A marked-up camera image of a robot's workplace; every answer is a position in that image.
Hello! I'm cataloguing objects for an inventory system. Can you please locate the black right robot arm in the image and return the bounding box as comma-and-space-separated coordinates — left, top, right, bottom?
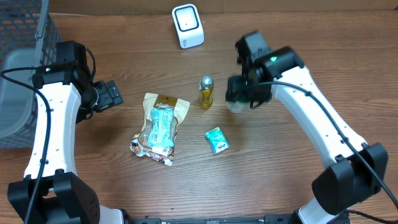
226, 32, 388, 223

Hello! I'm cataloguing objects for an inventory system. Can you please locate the grey plastic mesh basket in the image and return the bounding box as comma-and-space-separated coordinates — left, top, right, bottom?
1, 0, 62, 149

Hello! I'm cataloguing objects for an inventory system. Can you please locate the yellow oil bottle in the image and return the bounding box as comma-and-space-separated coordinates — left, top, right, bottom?
199, 75, 214, 109

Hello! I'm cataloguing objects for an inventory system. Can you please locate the brown snack pouch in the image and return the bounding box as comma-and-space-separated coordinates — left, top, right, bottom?
130, 93, 190, 166

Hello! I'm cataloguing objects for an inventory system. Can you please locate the green lid jar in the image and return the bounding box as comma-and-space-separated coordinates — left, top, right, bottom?
226, 101, 250, 114

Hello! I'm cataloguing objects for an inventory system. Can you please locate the white barcode scanner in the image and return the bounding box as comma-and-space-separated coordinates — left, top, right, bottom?
172, 4, 205, 49

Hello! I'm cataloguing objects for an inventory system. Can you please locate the teal tissue packet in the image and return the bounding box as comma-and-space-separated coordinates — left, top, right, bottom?
205, 126, 230, 155

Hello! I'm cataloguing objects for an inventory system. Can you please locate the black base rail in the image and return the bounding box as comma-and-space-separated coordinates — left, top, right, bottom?
125, 213, 300, 224

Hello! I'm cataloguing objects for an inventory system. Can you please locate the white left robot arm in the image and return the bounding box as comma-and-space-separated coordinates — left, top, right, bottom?
7, 41, 129, 223

